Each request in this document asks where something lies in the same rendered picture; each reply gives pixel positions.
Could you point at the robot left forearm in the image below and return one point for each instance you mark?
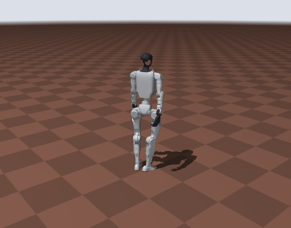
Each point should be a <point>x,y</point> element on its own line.
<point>134,98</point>

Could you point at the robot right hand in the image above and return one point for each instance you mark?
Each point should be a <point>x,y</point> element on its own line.
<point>157,119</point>

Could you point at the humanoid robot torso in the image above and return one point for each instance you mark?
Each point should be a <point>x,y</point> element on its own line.
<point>145,87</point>

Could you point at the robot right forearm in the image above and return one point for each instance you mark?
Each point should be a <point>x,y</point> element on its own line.
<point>160,102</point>

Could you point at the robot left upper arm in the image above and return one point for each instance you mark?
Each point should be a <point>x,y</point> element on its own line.
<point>133,82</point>

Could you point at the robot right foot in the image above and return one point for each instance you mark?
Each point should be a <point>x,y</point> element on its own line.
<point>146,168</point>

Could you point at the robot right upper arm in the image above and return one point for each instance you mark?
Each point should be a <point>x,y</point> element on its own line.
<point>159,83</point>

